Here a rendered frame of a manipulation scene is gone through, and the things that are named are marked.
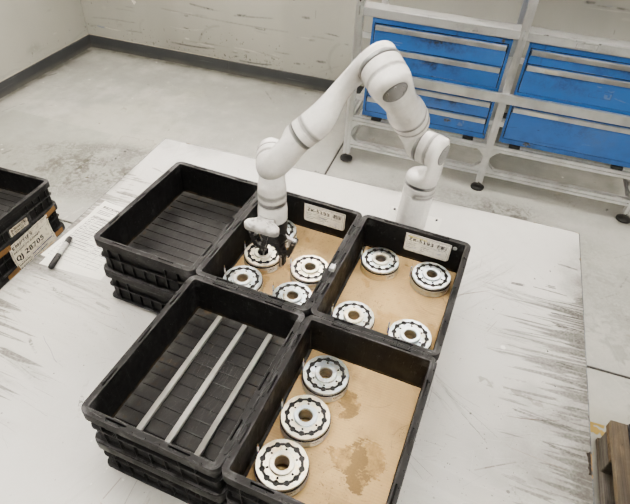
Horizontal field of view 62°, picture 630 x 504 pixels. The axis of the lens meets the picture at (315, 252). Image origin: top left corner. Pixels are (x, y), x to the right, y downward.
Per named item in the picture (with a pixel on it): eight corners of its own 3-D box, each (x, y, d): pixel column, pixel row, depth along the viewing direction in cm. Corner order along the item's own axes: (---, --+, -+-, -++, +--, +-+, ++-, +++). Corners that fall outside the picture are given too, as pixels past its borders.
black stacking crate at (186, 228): (183, 192, 169) (178, 162, 162) (266, 217, 162) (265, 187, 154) (101, 271, 142) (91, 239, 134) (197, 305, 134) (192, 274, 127)
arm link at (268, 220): (242, 229, 129) (240, 209, 124) (263, 203, 136) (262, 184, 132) (276, 239, 126) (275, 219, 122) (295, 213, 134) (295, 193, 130)
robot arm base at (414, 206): (399, 214, 169) (410, 169, 158) (427, 223, 167) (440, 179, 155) (390, 230, 163) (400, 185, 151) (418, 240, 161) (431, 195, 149)
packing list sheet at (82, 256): (99, 200, 182) (99, 199, 182) (159, 216, 177) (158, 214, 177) (33, 261, 159) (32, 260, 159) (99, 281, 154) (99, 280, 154)
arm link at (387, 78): (411, 69, 101) (435, 121, 124) (389, 33, 104) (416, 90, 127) (369, 96, 103) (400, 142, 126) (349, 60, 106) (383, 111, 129)
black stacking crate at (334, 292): (360, 245, 154) (364, 215, 146) (461, 276, 147) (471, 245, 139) (307, 345, 127) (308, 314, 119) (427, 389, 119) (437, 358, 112)
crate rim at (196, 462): (193, 280, 128) (192, 273, 126) (307, 319, 120) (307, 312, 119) (79, 416, 100) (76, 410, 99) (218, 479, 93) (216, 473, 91)
